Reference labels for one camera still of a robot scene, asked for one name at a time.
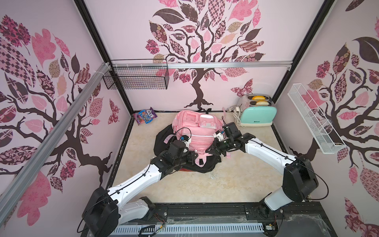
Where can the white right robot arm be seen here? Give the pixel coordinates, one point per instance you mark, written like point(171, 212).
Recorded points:
point(299, 178)

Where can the aluminium rail left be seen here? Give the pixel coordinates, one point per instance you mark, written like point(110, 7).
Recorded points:
point(21, 182)

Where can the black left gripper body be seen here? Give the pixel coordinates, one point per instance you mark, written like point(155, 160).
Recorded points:
point(183, 159)

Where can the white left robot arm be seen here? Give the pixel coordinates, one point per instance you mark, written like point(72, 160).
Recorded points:
point(123, 194)

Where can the purple candy bag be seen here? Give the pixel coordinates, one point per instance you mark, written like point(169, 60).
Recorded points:
point(145, 116)

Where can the yellow toast slice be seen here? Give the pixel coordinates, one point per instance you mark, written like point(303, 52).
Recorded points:
point(259, 98)
point(262, 103)

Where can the red backpack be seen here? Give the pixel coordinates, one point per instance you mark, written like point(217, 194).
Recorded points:
point(185, 170)

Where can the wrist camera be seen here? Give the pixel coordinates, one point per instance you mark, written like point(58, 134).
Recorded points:
point(230, 131)
point(186, 139)

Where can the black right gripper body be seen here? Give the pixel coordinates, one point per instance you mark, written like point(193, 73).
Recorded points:
point(228, 132)

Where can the black wire basket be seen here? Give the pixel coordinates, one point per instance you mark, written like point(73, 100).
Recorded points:
point(132, 74)

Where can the yellow toast slice front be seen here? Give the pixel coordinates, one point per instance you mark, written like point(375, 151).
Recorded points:
point(262, 103)

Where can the white vented cable duct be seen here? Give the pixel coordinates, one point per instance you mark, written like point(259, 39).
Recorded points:
point(187, 229)

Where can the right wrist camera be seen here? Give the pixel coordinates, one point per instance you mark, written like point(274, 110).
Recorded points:
point(230, 131)

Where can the yellow toast slice back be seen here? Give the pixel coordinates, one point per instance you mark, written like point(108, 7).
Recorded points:
point(259, 98)

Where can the aluminium rail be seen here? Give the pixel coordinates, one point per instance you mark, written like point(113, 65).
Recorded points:
point(196, 65)
point(21, 182)

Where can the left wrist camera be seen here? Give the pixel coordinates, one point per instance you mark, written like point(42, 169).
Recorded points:
point(186, 139)

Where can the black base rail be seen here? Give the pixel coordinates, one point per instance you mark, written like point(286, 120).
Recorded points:
point(231, 211)

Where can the white wire shelf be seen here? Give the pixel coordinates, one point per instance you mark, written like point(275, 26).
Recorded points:
point(308, 104)

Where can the pink backpack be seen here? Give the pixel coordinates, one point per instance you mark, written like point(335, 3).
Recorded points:
point(202, 129)

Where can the mint green toaster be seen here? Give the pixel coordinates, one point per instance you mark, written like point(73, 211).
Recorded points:
point(252, 115)

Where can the aluminium rail back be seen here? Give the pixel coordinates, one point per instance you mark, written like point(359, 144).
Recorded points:
point(196, 65)

